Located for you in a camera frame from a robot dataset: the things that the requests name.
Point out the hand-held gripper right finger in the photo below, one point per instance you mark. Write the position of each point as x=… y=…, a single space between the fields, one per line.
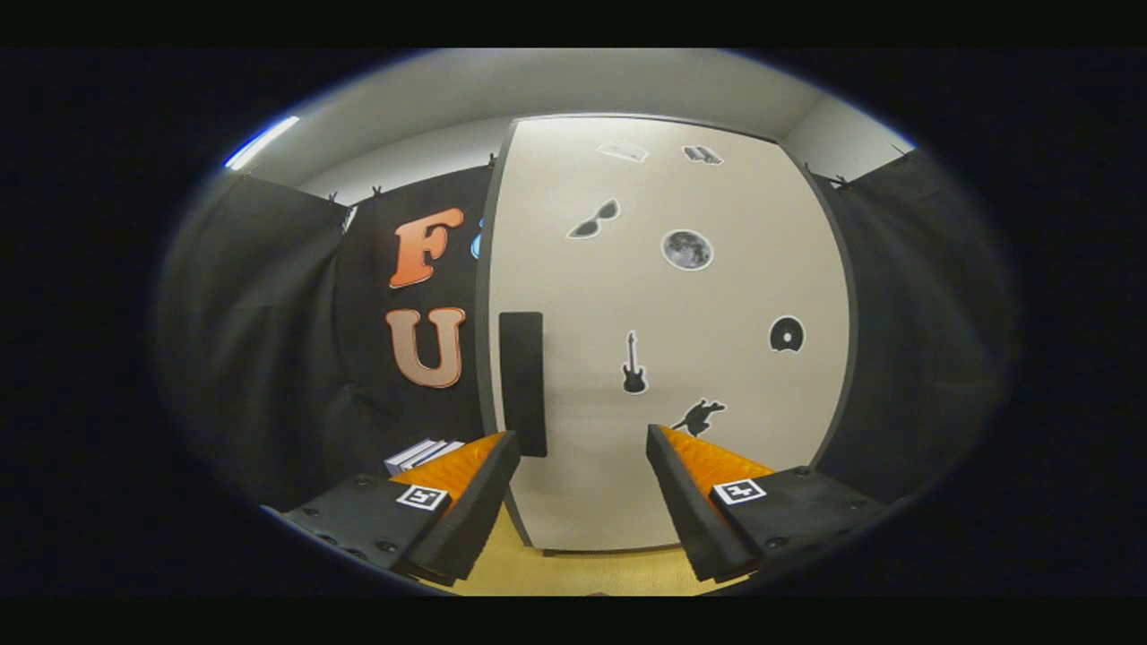
x=690 y=511

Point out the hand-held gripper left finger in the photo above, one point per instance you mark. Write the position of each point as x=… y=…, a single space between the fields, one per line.
x=475 y=511

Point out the blue white book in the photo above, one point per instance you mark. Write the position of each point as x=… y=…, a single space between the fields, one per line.
x=408 y=459

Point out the grey cabinet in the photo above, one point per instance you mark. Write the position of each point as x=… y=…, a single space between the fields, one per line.
x=485 y=376

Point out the black backdrop cloth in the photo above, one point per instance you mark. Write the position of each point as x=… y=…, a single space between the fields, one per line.
x=269 y=340

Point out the ceiling light panel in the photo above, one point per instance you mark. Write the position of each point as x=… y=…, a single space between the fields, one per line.
x=262 y=143

